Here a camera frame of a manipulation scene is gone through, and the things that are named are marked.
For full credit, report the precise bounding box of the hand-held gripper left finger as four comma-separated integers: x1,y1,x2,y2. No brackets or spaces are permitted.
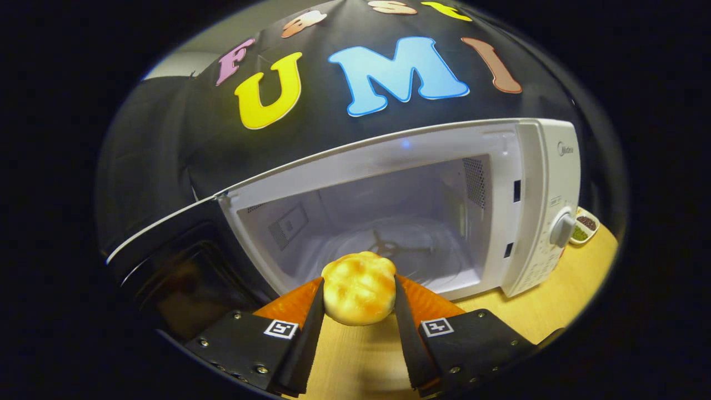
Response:
183,277,326,396

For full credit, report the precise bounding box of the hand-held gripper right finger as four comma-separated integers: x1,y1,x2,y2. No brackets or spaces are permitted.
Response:
393,274,538,396

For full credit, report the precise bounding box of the golden bread bun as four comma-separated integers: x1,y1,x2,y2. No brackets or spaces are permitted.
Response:
321,251,397,327

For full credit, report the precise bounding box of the white microwave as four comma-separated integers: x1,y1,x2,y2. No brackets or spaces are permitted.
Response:
106,118,582,342

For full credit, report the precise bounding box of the white divided bean dish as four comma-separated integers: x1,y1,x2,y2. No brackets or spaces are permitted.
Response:
569,207,600,246

